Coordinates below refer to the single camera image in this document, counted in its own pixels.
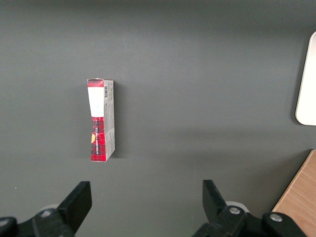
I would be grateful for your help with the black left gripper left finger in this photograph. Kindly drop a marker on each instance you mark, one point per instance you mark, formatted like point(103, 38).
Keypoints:
point(74, 205)

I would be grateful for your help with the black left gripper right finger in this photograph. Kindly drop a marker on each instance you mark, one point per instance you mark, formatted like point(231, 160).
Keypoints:
point(214, 202)

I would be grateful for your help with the wooden drawer cabinet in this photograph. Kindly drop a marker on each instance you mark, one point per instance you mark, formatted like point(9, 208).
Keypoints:
point(301, 197)

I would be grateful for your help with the red plaid carton box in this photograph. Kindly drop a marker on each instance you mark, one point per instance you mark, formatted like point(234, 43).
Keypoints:
point(97, 138)

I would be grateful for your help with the cream rectangular tray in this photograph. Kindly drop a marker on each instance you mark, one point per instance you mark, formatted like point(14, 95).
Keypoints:
point(308, 98)

